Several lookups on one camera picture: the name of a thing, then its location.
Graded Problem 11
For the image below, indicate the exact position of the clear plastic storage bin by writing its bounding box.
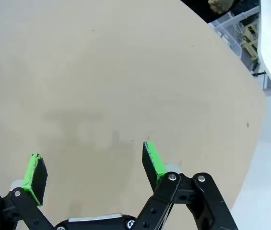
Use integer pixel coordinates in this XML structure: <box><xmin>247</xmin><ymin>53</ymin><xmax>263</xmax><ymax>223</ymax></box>
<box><xmin>209</xmin><ymin>6</ymin><xmax>261</xmax><ymax>61</ymax></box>

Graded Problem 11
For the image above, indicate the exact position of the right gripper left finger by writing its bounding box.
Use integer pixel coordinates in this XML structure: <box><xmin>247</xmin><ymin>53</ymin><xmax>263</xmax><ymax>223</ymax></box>
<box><xmin>0</xmin><ymin>153</ymin><xmax>56</xmax><ymax>230</ymax></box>

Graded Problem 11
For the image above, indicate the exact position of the person's tattooed left hand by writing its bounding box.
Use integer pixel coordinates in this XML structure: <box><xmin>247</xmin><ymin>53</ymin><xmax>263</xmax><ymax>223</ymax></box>
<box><xmin>208</xmin><ymin>0</ymin><xmax>235</xmax><ymax>14</ymax></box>

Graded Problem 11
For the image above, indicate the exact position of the person in black shirt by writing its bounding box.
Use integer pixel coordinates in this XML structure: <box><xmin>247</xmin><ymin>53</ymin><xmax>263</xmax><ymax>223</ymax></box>
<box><xmin>180</xmin><ymin>0</ymin><xmax>243</xmax><ymax>24</ymax></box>

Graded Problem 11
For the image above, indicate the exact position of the beige wooden frame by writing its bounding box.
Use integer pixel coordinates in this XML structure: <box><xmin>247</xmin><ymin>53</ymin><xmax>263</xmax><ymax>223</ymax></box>
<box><xmin>241</xmin><ymin>21</ymin><xmax>260</xmax><ymax>61</ymax></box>

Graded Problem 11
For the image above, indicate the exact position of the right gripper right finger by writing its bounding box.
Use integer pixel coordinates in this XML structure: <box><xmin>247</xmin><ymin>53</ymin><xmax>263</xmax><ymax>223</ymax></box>
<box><xmin>135</xmin><ymin>141</ymin><xmax>239</xmax><ymax>230</ymax></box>

